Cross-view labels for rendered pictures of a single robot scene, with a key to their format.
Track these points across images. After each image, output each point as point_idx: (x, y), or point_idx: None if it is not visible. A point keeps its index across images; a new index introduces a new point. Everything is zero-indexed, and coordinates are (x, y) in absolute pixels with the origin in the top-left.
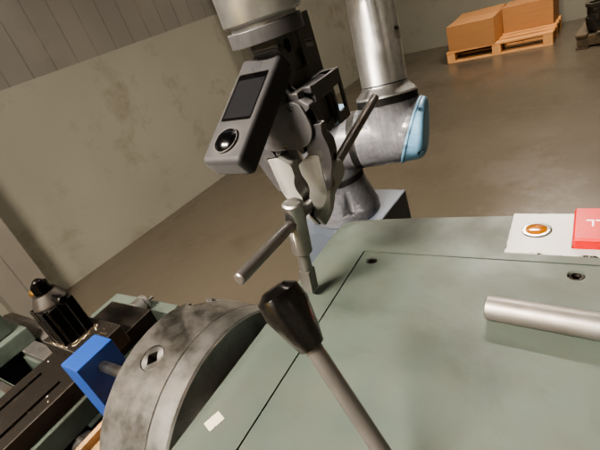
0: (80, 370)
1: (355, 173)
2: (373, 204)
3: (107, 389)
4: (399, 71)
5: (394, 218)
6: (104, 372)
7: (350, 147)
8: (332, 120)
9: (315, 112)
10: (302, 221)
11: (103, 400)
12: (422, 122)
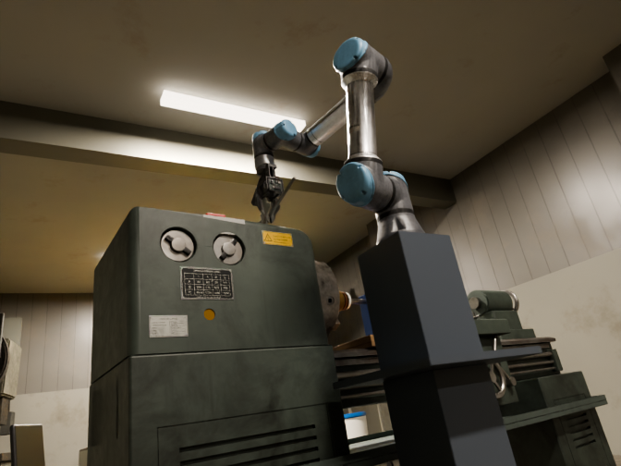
0: (359, 298)
1: (378, 215)
2: (381, 239)
3: (364, 312)
4: (348, 152)
5: (383, 251)
6: (364, 304)
7: (279, 199)
8: (266, 190)
9: (258, 190)
10: (261, 219)
11: (362, 316)
12: (336, 181)
